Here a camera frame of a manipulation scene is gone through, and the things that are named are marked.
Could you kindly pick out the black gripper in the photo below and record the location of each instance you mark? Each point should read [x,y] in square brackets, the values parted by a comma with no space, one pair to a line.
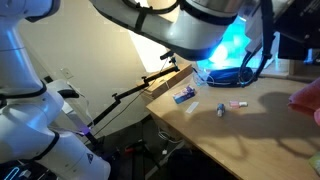
[300,23]

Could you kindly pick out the pink orange towel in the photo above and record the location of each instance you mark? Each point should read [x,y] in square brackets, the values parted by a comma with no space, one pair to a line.
[308,98]

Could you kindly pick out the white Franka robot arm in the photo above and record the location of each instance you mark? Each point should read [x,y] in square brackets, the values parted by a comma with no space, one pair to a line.
[200,30]

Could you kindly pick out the black flat screen monitor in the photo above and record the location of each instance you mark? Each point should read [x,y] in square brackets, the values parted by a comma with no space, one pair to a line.
[290,50]

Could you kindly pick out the black zipper pouch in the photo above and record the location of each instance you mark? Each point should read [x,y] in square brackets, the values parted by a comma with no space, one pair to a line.
[226,77]

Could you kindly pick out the pink nail polish bottle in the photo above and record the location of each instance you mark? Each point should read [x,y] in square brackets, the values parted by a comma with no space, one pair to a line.
[236,104]

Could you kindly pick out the clear plastic cup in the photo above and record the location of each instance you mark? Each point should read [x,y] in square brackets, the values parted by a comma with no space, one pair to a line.
[200,77]

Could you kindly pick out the small blue bottle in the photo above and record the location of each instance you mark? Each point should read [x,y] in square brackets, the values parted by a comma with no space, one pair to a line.
[220,109]

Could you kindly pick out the small blue pink carton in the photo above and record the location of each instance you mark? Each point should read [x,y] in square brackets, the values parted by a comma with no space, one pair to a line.
[184,95]

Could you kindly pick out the wooden box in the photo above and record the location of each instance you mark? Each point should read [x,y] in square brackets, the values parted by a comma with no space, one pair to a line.
[163,83]

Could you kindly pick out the white wall socket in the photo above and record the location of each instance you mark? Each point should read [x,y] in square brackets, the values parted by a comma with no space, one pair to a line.
[66,72]

